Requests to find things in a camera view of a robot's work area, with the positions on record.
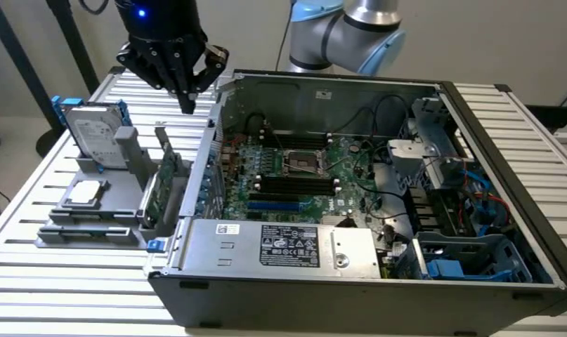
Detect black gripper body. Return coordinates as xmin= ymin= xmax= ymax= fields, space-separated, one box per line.
xmin=114 ymin=0 xmax=209 ymax=41

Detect black RAM slot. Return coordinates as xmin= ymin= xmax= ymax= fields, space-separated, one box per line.
xmin=261 ymin=136 xmax=332 ymax=142
xmin=256 ymin=176 xmax=340 ymax=183
xmin=261 ymin=131 xmax=332 ymax=137
xmin=256 ymin=180 xmax=340 ymax=187
xmin=261 ymin=140 xmax=332 ymax=146
xmin=261 ymin=144 xmax=332 ymax=151
xmin=256 ymin=190 xmax=340 ymax=197
xmin=256 ymin=185 xmax=340 ymax=192

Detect blue disk caddy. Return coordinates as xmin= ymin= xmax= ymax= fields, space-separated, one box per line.
xmin=49 ymin=95 xmax=133 ymax=173

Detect black stand pole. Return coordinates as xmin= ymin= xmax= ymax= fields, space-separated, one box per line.
xmin=52 ymin=0 xmax=101 ymax=89
xmin=0 ymin=0 xmax=70 ymax=157

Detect silver hard disk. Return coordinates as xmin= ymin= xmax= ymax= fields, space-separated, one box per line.
xmin=60 ymin=106 xmax=129 ymax=170

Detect green graphics card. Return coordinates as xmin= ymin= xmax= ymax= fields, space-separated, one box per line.
xmin=138 ymin=126 xmax=181 ymax=226

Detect metal CPU socket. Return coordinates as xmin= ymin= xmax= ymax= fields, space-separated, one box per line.
xmin=281 ymin=149 xmax=327 ymax=177

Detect grey parts rack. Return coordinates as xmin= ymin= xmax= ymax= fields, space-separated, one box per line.
xmin=34 ymin=126 xmax=194 ymax=251

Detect silver CPU chip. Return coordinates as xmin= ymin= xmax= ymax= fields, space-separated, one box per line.
xmin=69 ymin=180 xmax=108 ymax=204

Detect green motherboard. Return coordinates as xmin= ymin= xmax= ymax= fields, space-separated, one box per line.
xmin=218 ymin=135 xmax=392 ymax=243

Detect blue expansion slot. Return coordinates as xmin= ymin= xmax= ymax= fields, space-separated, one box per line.
xmin=246 ymin=201 xmax=300 ymax=212

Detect metal disk bay cage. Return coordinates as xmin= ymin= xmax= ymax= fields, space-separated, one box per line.
xmin=385 ymin=97 xmax=477 ymax=191

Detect silver chipset heatsink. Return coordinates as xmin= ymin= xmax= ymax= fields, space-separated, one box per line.
xmin=321 ymin=215 xmax=355 ymax=229

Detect silver power supply unit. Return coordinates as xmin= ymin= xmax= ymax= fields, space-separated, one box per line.
xmin=177 ymin=218 xmax=383 ymax=280

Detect black open PC case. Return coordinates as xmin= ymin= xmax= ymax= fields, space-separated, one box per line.
xmin=146 ymin=68 xmax=567 ymax=329

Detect blue plastic drive bay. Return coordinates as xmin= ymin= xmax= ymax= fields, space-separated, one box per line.
xmin=411 ymin=230 xmax=533 ymax=282

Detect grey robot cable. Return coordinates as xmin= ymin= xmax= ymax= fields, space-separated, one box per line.
xmin=274 ymin=13 xmax=294 ymax=71

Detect black wire near RAM slots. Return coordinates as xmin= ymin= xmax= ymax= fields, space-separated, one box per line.
xmin=242 ymin=112 xmax=285 ymax=149

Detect black looped wire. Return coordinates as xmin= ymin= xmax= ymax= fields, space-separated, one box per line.
xmin=356 ymin=93 xmax=413 ymax=138

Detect blue wire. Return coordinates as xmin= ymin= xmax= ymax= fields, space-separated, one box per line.
xmin=461 ymin=167 xmax=496 ymax=235

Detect red wire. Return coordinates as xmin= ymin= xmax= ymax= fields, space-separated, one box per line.
xmin=452 ymin=195 xmax=509 ymax=230

